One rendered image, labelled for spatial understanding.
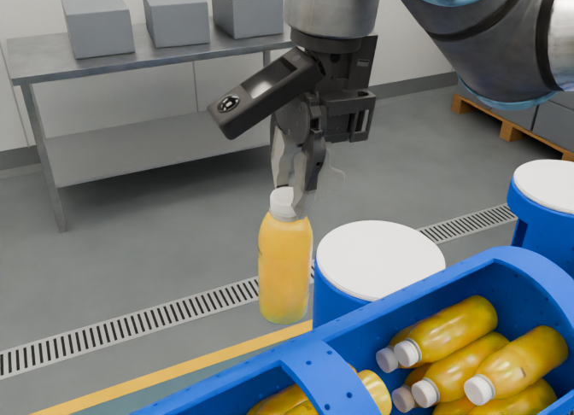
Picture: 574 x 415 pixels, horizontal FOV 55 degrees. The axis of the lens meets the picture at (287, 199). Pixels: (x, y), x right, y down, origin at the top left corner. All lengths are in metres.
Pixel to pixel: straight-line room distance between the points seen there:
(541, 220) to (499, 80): 1.07
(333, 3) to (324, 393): 0.44
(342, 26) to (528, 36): 0.16
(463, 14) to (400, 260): 0.83
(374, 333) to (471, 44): 0.63
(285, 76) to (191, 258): 2.41
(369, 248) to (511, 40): 0.83
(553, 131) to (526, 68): 3.57
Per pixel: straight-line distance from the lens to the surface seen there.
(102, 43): 3.02
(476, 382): 0.90
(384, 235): 1.29
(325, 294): 1.18
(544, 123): 4.09
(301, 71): 0.55
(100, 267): 2.96
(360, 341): 0.98
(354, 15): 0.53
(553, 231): 1.55
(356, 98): 0.58
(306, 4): 0.52
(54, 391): 2.45
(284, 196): 0.64
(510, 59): 0.48
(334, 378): 0.71
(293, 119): 0.58
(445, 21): 0.45
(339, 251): 1.22
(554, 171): 1.69
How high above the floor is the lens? 1.78
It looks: 32 degrees down
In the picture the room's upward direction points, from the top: straight up
